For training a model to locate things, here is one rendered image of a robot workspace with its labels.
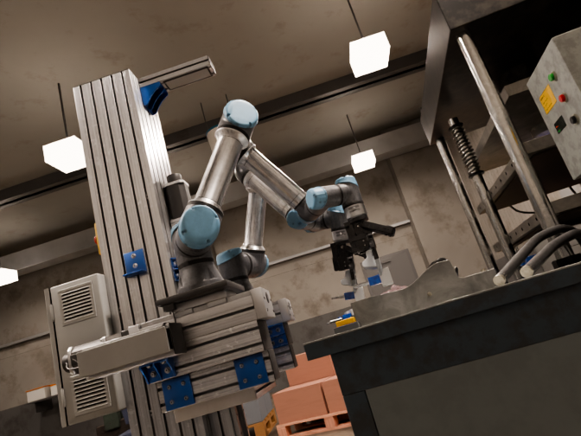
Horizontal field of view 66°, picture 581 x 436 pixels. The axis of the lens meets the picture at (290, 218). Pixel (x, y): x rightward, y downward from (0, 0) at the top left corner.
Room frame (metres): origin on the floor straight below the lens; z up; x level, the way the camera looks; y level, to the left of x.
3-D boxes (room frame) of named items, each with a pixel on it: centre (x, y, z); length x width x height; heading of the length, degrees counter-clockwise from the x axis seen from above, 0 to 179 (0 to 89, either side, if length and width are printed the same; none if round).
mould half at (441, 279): (1.72, -0.39, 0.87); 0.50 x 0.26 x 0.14; 80
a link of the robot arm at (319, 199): (1.49, -0.12, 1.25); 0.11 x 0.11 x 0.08; 24
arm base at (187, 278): (1.41, 0.34, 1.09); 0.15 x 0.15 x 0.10
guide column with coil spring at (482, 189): (2.39, -1.05, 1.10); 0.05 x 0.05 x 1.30
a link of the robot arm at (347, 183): (1.52, -0.22, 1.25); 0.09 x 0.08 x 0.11; 114
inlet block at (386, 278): (1.52, -0.20, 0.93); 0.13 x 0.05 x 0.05; 80
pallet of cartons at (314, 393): (4.83, 0.03, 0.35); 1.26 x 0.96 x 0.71; 77
